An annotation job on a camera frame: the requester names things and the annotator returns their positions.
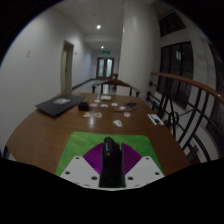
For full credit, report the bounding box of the black closed laptop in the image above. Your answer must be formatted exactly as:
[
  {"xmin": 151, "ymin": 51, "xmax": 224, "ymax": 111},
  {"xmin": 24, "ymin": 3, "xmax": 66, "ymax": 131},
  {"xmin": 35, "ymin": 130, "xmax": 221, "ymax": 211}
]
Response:
[{"xmin": 35, "ymin": 94, "xmax": 89, "ymax": 118}]

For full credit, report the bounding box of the black computer mouse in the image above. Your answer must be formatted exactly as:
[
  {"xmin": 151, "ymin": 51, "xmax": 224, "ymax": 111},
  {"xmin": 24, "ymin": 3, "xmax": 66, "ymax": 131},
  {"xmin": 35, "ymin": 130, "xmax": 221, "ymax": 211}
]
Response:
[{"xmin": 98, "ymin": 136, "xmax": 127, "ymax": 188}]

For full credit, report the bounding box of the green mouse pad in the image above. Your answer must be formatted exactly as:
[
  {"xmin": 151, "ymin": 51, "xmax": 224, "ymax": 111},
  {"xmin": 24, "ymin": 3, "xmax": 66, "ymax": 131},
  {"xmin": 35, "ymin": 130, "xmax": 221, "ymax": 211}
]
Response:
[{"xmin": 54, "ymin": 131, "xmax": 164, "ymax": 177}]

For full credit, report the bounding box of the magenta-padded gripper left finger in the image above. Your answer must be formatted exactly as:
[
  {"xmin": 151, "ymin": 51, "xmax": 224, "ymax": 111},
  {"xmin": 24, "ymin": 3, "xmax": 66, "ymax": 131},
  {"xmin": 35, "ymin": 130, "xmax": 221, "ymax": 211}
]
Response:
[{"xmin": 59, "ymin": 142, "xmax": 106, "ymax": 188}]

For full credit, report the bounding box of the dark tall window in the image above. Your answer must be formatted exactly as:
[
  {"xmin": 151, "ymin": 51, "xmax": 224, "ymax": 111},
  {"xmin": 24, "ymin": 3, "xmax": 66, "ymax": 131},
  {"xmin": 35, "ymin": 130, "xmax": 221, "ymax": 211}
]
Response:
[{"xmin": 156, "ymin": 41, "xmax": 195, "ymax": 110}]

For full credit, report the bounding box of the small black box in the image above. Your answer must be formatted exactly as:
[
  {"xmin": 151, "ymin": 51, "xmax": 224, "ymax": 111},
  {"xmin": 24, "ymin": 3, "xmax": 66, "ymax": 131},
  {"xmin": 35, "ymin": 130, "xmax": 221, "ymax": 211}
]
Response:
[{"xmin": 78, "ymin": 101, "xmax": 90, "ymax": 112}]

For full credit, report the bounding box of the black railing with wooden handrail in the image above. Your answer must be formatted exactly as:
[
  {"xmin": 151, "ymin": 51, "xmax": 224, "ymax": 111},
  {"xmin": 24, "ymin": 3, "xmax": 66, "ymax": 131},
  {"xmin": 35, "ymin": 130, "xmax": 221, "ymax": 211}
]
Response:
[{"xmin": 146, "ymin": 70, "xmax": 224, "ymax": 164}]

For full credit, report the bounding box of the wooden armchair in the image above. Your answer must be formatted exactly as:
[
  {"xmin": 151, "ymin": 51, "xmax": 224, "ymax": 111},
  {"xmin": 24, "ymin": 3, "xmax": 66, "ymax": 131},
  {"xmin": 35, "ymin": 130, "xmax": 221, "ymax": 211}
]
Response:
[{"xmin": 91, "ymin": 78, "xmax": 142, "ymax": 98}]

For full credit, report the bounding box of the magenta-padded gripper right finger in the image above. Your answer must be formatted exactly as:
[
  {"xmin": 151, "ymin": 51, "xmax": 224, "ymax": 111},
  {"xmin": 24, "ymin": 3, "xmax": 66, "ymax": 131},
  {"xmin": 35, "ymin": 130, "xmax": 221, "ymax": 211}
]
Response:
[{"xmin": 121, "ymin": 142, "xmax": 166, "ymax": 189}]

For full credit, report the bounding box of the glass double door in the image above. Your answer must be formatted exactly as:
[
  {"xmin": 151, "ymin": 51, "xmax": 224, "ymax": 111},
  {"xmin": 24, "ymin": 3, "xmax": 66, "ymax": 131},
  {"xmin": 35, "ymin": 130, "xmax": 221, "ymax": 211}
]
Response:
[{"xmin": 96, "ymin": 57, "xmax": 115, "ymax": 80}]

